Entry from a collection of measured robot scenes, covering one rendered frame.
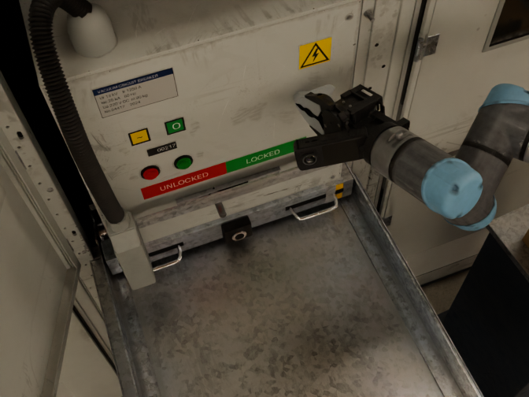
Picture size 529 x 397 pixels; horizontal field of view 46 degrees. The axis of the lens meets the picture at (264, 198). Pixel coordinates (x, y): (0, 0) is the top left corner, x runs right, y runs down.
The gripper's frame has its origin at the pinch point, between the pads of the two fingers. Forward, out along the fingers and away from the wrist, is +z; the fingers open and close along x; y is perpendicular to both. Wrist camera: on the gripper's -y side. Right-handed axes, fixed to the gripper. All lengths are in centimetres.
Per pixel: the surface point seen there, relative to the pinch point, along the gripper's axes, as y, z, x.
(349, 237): 6.7, -0.7, -39.2
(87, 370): -55, 42, -79
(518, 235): 42, -17, -53
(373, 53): 18.9, 1.8, -0.9
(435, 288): 55, 21, -121
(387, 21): 20.7, -0.4, 5.6
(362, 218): 11.8, 0.9, -38.3
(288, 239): -4.0, 6.6, -37.2
